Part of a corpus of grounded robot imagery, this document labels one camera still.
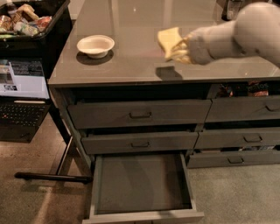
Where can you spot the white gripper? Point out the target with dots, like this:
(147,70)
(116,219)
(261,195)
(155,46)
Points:
(199,48)

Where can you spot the yellow sponge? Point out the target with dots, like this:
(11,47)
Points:
(169,40)

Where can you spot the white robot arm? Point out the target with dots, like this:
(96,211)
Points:
(254,32)

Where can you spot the dark cup on counter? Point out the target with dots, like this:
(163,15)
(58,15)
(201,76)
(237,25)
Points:
(231,9)

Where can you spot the grey drawer cabinet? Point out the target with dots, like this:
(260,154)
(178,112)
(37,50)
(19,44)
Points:
(135,70)

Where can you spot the chips bag in drawer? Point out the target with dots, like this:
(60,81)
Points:
(258,89)

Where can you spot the grey middle left drawer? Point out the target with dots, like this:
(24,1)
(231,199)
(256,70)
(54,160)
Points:
(139,142)

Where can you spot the grey top right drawer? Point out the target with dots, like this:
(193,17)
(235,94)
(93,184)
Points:
(244,109)

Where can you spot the grey top left drawer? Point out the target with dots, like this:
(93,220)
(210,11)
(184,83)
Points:
(137,113)

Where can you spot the grey middle right drawer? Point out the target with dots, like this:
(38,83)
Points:
(226,138)

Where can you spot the grey open bottom left drawer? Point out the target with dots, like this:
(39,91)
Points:
(142,189)

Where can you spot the white paper bowl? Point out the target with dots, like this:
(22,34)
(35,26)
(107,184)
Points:
(96,46)

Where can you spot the black bin of snacks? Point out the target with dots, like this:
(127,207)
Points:
(46,46)

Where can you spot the black laptop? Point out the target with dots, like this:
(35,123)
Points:
(24,99)

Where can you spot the black metal stand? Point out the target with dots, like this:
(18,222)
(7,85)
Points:
(62,161)

